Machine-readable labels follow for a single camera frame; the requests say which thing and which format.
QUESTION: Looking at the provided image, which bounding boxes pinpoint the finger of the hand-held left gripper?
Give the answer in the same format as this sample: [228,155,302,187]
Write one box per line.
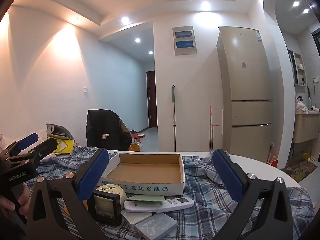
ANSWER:
[6,138,58,165]
[0,132,39,160]

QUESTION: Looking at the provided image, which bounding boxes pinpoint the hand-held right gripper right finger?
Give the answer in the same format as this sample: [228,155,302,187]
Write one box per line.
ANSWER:
[212,149,294,240]

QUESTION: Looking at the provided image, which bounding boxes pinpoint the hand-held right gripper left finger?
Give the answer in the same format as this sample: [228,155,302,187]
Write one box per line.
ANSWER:
[26,148,110,240]

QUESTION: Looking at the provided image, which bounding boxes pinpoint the round cream tin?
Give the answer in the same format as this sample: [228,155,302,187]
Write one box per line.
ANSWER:
[96,185,127,212]

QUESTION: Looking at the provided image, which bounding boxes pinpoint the black square frame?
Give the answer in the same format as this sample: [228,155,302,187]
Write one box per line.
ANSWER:
[89,189,123,227]

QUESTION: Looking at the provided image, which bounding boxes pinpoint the green card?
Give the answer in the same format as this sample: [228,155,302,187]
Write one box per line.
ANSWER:
[126,194,165,202]

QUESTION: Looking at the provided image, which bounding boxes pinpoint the cardboard box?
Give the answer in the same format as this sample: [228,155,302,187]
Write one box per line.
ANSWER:
[99,151,185,198]

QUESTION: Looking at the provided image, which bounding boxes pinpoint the small white box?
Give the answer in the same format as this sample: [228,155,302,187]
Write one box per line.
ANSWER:
[121,210,153,227]

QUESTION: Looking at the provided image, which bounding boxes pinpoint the white remote control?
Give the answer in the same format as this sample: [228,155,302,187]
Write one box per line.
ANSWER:
[124,197,195,213]

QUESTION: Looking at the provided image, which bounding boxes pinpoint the person's left hand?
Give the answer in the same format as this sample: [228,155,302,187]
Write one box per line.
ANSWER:
[0,184,32,214]

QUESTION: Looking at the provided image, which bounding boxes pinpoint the yellow bag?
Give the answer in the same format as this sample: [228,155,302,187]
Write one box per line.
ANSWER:
[47,136,75,154]

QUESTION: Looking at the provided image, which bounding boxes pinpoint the grey bag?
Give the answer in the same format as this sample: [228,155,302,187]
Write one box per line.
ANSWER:
[47,123,74,140]

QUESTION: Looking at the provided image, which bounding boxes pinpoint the blue plaid shirt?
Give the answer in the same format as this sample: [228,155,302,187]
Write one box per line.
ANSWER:
[35,145,315,240]

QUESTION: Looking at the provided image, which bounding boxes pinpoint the black jacket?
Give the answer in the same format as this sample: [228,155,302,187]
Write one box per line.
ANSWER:
[86,109,132,152]

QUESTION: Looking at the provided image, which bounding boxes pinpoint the red broom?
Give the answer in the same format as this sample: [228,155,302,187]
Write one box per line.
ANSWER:
[209,106,220,152]

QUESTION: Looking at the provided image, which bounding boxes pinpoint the brown chair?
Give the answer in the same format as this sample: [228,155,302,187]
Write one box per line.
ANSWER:
[119,117,129,133]

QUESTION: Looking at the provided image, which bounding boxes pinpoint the red floor item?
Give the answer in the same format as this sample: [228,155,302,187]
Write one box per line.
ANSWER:
[130,130,147,143]

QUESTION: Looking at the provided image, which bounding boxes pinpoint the patterned floor mat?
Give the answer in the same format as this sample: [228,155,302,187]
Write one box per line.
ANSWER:
[281,159,318,183]

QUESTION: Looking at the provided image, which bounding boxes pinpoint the beige refrigerator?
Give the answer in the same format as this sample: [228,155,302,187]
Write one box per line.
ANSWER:
[216,26,274,162]

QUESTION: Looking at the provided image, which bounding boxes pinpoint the beige vanity cabinet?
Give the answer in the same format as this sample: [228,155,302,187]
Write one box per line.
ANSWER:
[292,112,320,144]

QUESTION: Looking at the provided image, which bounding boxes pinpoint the dark brown door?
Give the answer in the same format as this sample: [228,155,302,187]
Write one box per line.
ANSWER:
[146,70,158,128]

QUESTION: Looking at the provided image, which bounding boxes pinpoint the pink cloth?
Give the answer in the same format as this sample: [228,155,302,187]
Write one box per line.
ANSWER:
[295,101,309,114]

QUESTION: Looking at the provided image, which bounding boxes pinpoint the wall niche shelf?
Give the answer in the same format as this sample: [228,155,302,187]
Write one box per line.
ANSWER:
[294,52,307,87]

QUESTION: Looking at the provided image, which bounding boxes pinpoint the wall electrical panel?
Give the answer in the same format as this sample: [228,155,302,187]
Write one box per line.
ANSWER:
[172,26,197,55]

